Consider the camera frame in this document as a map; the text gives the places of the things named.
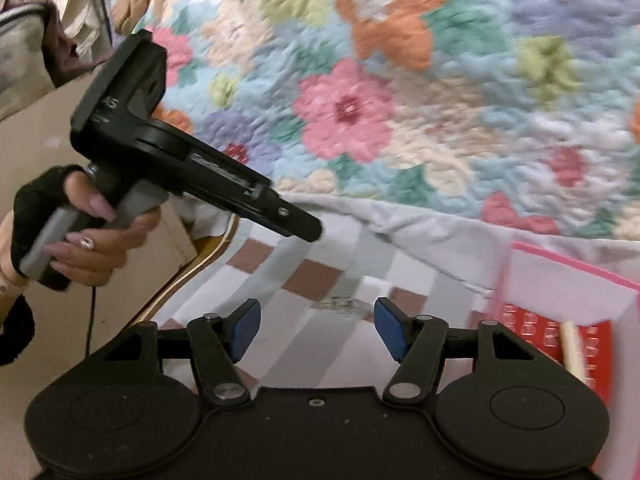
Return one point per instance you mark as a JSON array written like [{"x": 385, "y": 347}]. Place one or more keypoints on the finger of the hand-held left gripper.
[{"x": 295, "y": 222}]

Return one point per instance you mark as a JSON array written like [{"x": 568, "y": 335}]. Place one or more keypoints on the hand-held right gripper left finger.
[{"x": 247, "y": 329}]

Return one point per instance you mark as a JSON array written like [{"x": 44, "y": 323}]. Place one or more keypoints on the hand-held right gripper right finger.
[{"x": 390, "y": 331}]

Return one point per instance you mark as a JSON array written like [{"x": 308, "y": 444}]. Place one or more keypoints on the pink cardboard box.
[{"x": 560, "y": 280}]

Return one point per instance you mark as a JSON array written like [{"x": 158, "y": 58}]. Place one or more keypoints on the long cream remote control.
[{"x": 573, "y": 351}]

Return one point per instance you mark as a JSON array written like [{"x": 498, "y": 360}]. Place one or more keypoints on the person's left hand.
[{"x": 100, "y": 255}]

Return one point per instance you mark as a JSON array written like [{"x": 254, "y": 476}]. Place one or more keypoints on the bunch of keys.
[{"x": 340, "y": 305}]

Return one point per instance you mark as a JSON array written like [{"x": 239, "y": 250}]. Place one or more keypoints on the grey cloth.
[{"x": 20, "y": 60}]

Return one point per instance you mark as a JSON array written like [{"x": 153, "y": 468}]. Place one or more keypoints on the off-white cloth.
[{"x": 75, "y": 5}]

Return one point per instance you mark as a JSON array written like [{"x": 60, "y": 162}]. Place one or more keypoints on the floral quilt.
[{"x": 450, "y": 110}]

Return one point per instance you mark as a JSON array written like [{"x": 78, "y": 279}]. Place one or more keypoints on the red printed glasses case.
[{"x": 597, "y": 360}]

